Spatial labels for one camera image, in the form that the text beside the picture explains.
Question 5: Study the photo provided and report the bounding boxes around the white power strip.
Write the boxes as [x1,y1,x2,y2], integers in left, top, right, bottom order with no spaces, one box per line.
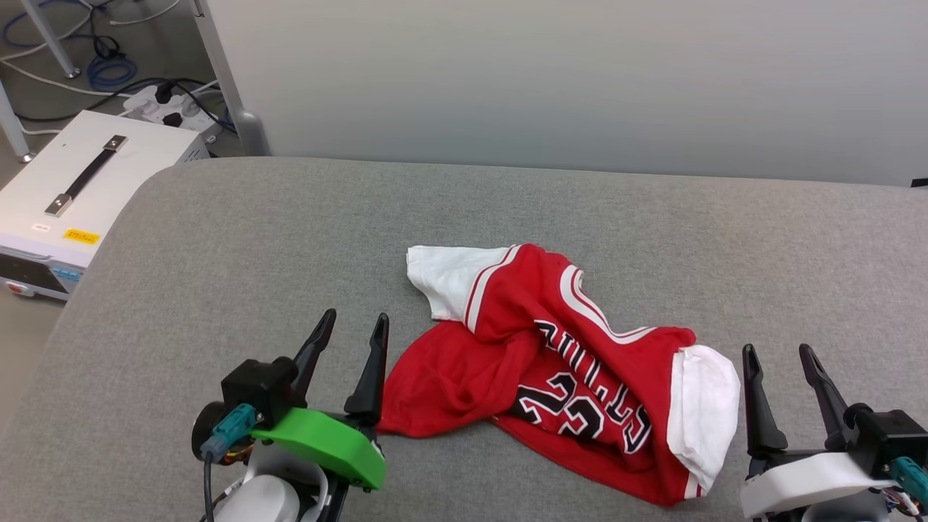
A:
[122,82,223,140]

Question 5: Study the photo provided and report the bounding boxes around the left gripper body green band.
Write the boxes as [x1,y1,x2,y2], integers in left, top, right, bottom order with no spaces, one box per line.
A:
[250,407,387,492]

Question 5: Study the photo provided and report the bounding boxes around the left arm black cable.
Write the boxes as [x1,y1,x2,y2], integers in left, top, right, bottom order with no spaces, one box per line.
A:
[202,449,220,522]

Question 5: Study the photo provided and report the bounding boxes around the red white basketball jersey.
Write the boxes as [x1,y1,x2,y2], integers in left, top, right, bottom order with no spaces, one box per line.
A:
[377,243,742,507]

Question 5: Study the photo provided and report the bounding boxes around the blue coiled cable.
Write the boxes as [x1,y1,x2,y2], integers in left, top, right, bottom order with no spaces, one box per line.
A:
[87,57,138,91]

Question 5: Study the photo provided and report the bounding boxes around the black floor cable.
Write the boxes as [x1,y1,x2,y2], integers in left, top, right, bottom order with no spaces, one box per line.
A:
[14,75,222,125]

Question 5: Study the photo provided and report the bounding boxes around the white table leg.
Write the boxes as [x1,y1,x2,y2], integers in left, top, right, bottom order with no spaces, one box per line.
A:
[20,0,81,79]
[0,78,36,164]

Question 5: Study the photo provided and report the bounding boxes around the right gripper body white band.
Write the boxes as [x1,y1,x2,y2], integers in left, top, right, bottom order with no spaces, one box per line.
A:
[741,448,900,520]

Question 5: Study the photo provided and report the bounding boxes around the white power supply box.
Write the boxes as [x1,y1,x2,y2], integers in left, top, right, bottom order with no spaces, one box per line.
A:
[0,109,212,302]

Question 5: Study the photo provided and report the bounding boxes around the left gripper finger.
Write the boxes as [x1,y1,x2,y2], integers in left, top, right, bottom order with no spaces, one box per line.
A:
[344,313,391,426]
[291,309,338,407]

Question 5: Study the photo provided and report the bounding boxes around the grey metal partition leg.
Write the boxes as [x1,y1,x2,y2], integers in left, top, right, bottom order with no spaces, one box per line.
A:
[190,0,271,157]

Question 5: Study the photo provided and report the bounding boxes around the white floor cable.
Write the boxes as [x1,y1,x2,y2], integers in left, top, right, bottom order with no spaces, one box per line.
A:
[0,58,138,99]

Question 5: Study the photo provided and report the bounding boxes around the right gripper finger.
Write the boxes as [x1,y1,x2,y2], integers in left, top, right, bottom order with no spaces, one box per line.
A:
[799,344,850,452]
[742,344,790,459]

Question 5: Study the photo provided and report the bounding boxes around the black strap handle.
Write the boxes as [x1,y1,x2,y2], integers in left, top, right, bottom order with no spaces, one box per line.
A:
[45,135,129,218]

